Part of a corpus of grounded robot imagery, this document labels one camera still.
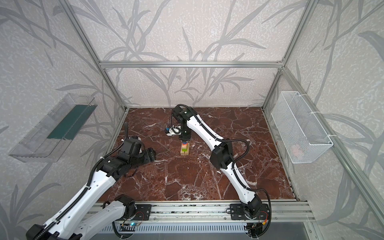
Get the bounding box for white wire basket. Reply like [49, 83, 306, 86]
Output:
[271, 91, 333, 164]

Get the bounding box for pink object in basket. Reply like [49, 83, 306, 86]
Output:
[291, 145, 304, 158]

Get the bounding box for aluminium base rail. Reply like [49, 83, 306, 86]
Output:
[62, 200, 316, 224]

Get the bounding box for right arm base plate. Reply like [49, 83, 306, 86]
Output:
[227, 204, 270, 221]

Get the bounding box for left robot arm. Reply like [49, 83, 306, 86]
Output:
[26, 136, 156, 240]

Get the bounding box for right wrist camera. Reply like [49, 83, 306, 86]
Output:
[165, 126, 181, 137]

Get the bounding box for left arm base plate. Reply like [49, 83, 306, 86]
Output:
[131, 204, 152, 221]

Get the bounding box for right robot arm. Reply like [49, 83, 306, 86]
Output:
[172, 104, 272, 222]

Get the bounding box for aluminium frame crossbar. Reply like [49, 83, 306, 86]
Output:
[100, 61, 283, 69]

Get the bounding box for clear plastic bin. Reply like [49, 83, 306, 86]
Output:
[9, 94, 98, 163]

